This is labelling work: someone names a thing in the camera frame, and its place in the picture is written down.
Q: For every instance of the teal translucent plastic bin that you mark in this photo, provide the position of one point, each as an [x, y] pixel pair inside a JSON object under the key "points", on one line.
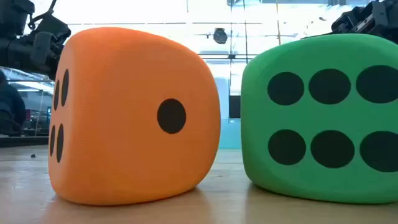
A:
{"points": [[230, 135]]}

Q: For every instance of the orange foam die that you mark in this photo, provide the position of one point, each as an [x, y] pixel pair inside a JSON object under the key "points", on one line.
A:
{"points": [[124, 124]]}

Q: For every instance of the green foam die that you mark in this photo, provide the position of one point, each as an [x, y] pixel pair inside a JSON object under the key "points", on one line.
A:
{"points": [[311, 180]]}

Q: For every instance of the person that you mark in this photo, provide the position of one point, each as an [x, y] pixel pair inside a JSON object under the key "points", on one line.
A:
{"points": [[11, 105]]}

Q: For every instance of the black screen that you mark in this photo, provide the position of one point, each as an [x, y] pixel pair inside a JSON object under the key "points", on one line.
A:
{"points": [[234, 106]]}

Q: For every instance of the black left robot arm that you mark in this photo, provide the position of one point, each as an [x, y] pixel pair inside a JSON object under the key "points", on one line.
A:
{"points": [[12, 15]]}

